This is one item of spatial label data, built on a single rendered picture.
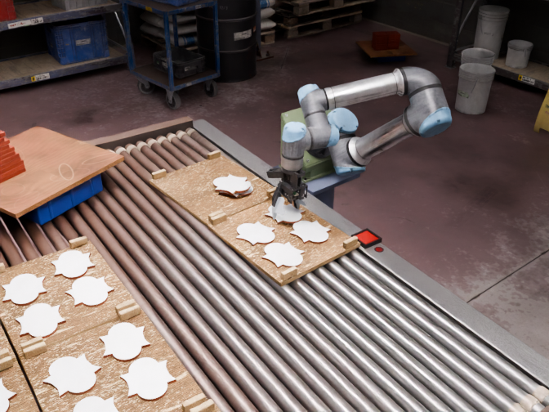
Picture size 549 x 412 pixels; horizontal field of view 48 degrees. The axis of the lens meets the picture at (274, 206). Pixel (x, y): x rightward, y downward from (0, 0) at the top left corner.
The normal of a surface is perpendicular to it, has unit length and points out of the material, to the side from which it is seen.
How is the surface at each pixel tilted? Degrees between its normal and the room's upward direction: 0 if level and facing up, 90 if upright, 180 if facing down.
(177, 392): 0
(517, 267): 0
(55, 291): 0
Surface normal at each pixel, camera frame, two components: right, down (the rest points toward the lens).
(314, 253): 0.01, -0.85
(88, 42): 0.56, 0.44
